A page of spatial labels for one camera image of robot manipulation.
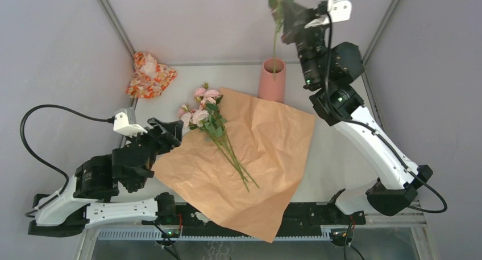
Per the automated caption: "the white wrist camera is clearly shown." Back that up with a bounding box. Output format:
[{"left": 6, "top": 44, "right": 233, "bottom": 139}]
[
  {"left": 113, "top": 107, "right": 147, "bottom": 137},
  {"left": 305, "top": 0, "right": 352, "bottom": 28}
]

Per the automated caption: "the orange kraft wrapping paper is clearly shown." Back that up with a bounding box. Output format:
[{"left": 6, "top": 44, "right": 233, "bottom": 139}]
[{"left": 152, "top": 88, "right": 315, "bottom": 242}]

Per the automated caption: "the pink flower stem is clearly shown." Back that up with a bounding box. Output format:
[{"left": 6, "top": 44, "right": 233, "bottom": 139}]
[
  {"left": 189, "top": 105, "right": 255, "bottom": 192},
  {"left": 179, "top": 97, "right": 227, "bottom": 130},
  {"left": 187, "top": 83, "right": 260, "bottom": 191},
  {"left": 268, "top": 0, "right": 294, "bottom": 81}
]

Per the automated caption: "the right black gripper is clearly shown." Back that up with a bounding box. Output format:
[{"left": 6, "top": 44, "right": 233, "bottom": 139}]
[{"left": 281, "top": 0, "right": 331, "bottom": 89}]

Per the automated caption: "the pink cylindrical vase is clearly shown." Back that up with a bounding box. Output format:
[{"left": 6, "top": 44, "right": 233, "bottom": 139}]
[{"left": 257, "top": 59, "right": 286, "bottom": 103}]

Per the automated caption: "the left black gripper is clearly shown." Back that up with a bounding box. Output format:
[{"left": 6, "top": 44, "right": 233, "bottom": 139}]
[{"left": 126, "top": 117, "right": 185, "bottom": 168}]

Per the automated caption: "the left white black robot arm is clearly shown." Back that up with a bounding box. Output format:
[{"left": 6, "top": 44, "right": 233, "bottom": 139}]
[{"left": 28, "top": 116, "right": 183, "bottom": 238}]

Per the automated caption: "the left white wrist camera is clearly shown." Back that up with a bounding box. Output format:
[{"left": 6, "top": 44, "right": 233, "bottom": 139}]
[{"left": 113, "top": 107, "right": 147, "bottom": 137}]

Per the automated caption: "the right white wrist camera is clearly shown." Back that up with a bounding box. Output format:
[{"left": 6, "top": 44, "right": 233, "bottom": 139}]
[{"left": 305, "top": 0, "right": 352, "bottom": 28}]

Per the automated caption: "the orange floral crumpled cloth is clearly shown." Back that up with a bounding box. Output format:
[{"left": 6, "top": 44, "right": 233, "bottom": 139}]
[{"left": 126, "top": 52, "right": 177, "bottom": 99}]

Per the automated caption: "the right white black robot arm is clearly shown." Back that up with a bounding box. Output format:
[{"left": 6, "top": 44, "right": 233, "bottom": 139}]
[{"left": 280, "top": 0, "right": 433, "bottom": 224}]

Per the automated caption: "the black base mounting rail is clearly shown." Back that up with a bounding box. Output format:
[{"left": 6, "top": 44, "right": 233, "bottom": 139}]
[{"left": 155, "top": 203, "right": 367, "bottom": 237}]

